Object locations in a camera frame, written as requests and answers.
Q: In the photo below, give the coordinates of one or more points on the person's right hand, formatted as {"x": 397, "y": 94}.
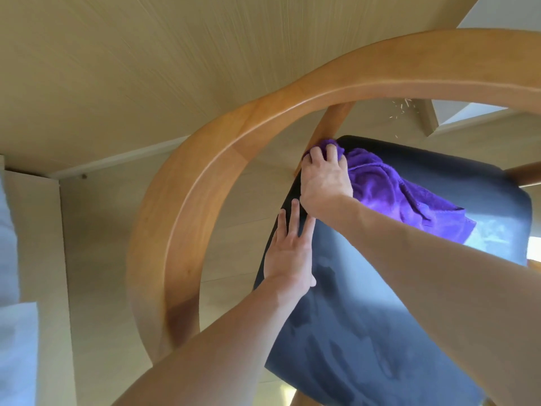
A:
{"x": 325, "y": 186}

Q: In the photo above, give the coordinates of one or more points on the person's left hand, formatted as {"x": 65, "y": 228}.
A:
{"x": 289, "y": 253}

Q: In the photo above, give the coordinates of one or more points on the purple microfibre cloth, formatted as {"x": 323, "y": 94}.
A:
{"x": 405, "y": 198}

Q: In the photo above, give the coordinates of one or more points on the wooden chair with black seat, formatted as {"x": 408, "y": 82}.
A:
{"x": 380, "y": 312}

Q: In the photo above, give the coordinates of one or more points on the person's left forearm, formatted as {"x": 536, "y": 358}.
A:
{"x": 207, "y": 355}

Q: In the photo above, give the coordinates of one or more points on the person's right forearm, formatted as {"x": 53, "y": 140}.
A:
{"x": 456, "y": 283}

